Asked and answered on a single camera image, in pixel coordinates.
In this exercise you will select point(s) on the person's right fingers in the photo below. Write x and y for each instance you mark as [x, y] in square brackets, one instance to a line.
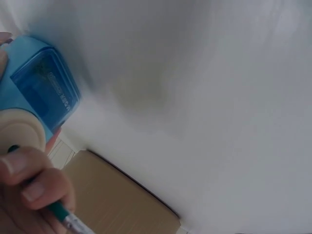
[36, 175]

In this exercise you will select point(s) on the blue pencil sharpener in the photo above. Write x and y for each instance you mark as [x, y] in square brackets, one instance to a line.
[44, 80]

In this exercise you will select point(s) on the person's left fingers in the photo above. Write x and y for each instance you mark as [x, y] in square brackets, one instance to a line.
[54, 141]

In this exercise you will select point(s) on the green pencil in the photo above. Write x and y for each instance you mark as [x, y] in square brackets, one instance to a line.
[59, 211]

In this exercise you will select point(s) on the person's right hand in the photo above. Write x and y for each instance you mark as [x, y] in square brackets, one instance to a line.
[29, 195]

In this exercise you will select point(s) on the person's left hand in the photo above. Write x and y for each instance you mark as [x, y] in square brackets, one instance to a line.
[3, 59]

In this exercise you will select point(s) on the person's left thumb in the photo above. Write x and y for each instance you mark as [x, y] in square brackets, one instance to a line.
[3, 59]

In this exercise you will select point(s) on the brown cardboard box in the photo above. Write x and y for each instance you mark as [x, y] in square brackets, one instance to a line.
[117, 195]

